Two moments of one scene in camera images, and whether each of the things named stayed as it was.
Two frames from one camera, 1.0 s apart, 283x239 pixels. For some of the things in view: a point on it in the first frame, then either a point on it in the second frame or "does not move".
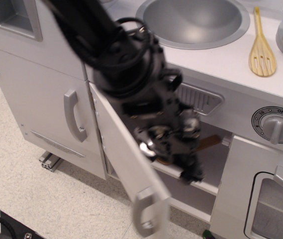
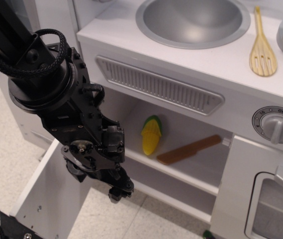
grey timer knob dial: x=277 y=124 does not move
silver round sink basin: x=194 y=24 does not move
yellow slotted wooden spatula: x=262 y=61 does not move
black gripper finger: x=188 y=175 to x=115 y=194
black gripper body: x=174 y=136 to x=101 y=162
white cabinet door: x=142 y=183 to x=49 y=204
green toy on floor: x=207 y=234 does not move
